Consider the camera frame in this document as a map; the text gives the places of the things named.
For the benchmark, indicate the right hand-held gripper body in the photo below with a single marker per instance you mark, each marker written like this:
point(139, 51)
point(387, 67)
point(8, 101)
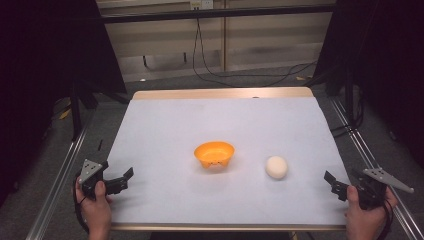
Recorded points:
point(371, 190)

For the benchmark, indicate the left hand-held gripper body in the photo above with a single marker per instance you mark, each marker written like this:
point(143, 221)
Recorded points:
point(90, 170)

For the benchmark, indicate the white round bun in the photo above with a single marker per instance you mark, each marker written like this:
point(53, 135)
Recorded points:
point(276, 167)

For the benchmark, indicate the orange plastic bowl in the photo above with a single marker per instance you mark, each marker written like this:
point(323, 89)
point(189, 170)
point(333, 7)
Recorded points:
point(214, 154)

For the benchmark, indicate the person's right hand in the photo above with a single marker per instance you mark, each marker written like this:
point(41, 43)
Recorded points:
point(365, 220)

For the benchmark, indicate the person's left hand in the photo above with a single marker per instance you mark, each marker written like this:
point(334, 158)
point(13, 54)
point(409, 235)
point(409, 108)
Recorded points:
point(96, 211)

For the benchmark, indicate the black metal stand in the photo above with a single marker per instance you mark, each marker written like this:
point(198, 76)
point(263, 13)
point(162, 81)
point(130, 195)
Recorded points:
point(76, 113)
point(350, 100)

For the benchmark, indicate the yellow floor tape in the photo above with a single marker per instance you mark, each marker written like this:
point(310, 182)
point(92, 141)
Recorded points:
point(65, 114)
point(300, 78)

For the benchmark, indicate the white table mat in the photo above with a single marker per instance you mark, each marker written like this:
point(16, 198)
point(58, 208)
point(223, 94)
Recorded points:
point(200, 200)

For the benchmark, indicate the dark curtain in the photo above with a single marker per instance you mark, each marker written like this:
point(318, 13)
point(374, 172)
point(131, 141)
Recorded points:
point(40, 66)
point(383, 66)

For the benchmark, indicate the black horizontal bar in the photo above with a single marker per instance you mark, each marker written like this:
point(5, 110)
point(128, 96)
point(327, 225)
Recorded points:
point(213, 14)

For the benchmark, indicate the metal floor rail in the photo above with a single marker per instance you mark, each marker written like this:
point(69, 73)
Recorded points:
point(56, 186)
point(363, 153)

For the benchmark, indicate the white wall socket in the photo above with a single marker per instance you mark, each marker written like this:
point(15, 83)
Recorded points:
point(201, 4)

